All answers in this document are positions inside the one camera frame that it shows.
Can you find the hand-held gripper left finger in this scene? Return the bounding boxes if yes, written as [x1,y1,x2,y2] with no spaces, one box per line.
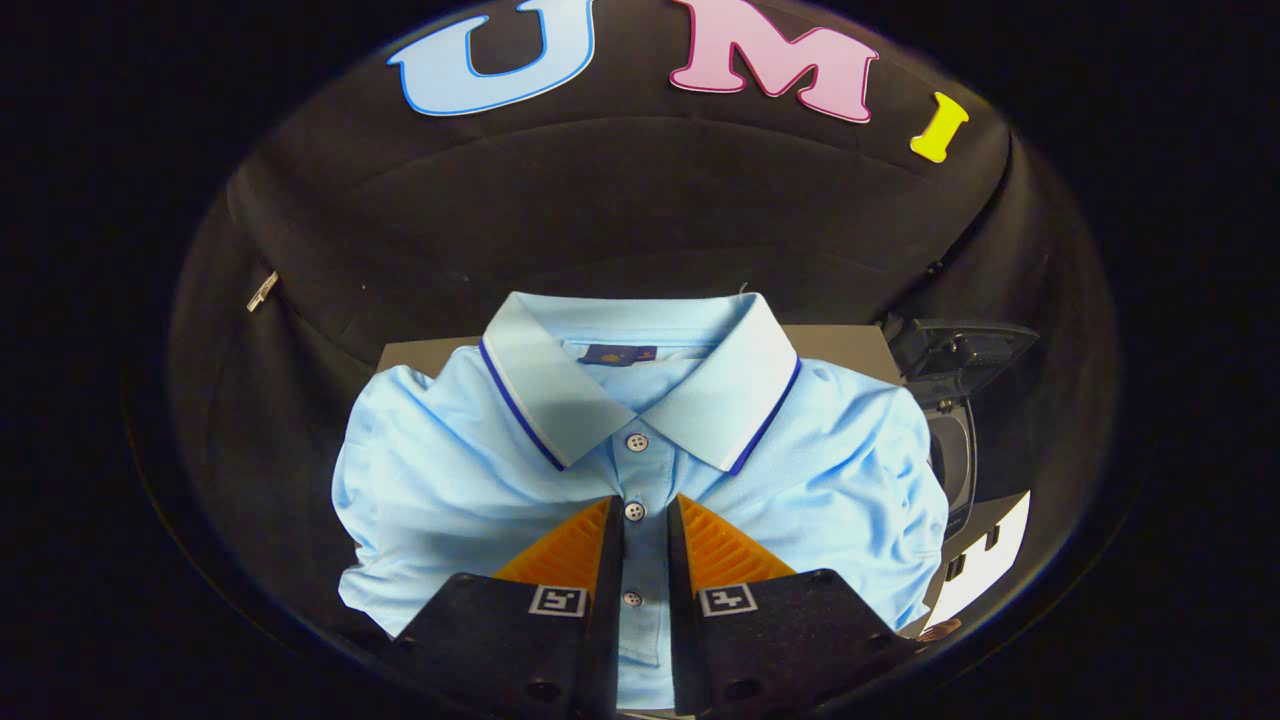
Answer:
[393,494,625,720]

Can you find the light blue polo shirt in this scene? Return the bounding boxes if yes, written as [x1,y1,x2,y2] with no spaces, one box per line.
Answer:
[332,290,949,713]

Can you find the black backdrop cloth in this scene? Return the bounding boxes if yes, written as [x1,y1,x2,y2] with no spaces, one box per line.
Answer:
[165,0,1116,651]

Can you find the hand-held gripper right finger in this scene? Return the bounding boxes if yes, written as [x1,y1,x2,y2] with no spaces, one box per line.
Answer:
[667,492,918,720]

